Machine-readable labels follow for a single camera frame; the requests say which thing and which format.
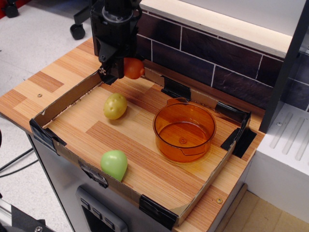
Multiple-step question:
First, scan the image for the orange toy carrot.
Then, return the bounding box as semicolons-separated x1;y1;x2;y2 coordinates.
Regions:
124;58;145;79

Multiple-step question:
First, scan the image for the grey control panel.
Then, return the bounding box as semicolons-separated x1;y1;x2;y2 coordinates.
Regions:
76;187;128;232

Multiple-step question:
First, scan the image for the black office chair base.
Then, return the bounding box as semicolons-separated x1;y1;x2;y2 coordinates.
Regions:
70;6;90;40

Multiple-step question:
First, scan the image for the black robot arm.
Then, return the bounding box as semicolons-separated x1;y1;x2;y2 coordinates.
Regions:
90;0;142;85

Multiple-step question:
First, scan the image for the green toy pear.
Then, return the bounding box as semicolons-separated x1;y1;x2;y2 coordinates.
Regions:
100;150;127;182

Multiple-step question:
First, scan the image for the black floor cable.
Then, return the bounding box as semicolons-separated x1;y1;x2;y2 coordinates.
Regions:
0;147;39;179

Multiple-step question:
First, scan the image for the yellow toy potato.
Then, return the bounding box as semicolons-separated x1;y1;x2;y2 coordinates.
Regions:
103;93;127;120

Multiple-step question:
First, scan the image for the orange transparent plastic pot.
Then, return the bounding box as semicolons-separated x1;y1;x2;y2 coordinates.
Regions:
153;98;216;162

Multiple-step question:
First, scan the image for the black clamp with screw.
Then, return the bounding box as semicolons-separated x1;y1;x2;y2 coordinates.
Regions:
0;195;53;232

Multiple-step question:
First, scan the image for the white toy sink drainboard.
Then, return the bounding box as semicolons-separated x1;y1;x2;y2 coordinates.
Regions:
255;101;309;170

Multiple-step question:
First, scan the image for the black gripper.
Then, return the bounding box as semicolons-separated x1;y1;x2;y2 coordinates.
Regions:
90;4;145;85

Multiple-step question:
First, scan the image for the dark grey vertical post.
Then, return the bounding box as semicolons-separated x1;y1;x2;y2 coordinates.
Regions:
259;1;309;133

